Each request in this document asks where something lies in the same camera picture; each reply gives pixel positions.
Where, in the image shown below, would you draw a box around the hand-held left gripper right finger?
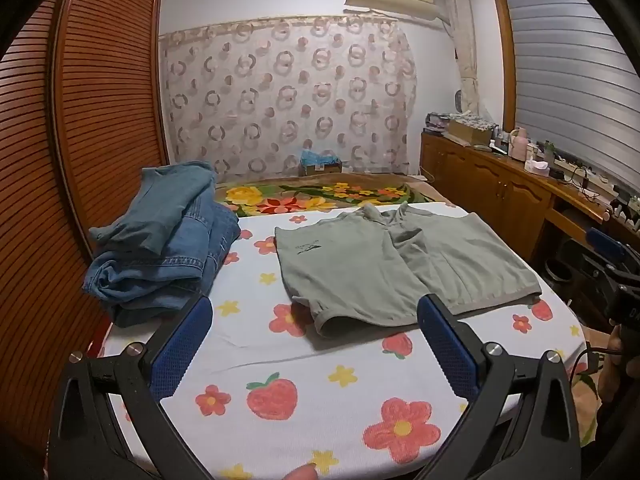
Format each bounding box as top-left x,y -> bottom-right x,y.
416,292 -> 598,480

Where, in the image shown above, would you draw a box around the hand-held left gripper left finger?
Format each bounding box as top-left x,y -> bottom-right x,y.
47,294 -> 216,480

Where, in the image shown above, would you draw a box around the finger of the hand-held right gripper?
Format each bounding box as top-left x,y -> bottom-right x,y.
586,227 -> 625,261

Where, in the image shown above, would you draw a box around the grey-green shorts pants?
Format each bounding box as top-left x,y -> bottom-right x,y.
274,202 -> 543,338

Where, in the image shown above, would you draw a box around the person's right hand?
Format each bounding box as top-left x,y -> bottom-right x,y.
595,325 -> 632,403

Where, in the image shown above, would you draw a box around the black bin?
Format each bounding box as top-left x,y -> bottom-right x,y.
542,257 -> 573,286

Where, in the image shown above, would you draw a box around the dark blue denim jeans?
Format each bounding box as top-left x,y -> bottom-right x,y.
82,195 -> 242,328

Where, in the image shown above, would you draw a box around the white flower strawberry bed sheet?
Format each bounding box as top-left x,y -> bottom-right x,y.
102,203 -> 586,480

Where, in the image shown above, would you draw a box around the pink bottle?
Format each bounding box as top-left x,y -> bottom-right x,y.
509,127 -> 528,162

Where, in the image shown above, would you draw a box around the wooden sideboard cabinet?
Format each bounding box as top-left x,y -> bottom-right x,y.
419,130 -> 611,271

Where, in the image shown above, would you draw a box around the light blue denim garment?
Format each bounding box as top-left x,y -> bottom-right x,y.
89,161 -> 217,256

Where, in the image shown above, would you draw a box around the grey window blind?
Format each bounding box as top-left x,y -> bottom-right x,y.
505,0 -> 640,196

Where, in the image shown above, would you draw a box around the open cardboard box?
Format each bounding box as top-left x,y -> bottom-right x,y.
444,112 -> 496,147

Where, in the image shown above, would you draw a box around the brown floral blanket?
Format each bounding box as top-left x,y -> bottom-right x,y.
215,175 -> 456,218

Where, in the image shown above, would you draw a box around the cardboard box with blue contents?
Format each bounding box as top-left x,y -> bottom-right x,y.
298,149 -> 344,177

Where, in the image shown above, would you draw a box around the wooden louvred wardrobe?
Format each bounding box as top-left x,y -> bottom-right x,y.
0,0 -> 171,461

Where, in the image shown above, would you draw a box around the cream window curtain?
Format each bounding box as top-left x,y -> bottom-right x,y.
442,0 -> 481,116

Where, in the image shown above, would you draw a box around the black cable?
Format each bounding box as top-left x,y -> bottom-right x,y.
570,342 -> 608,378

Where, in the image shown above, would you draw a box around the circle patterned wall curtain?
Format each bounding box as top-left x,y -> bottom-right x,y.
159,15 -> 418,181

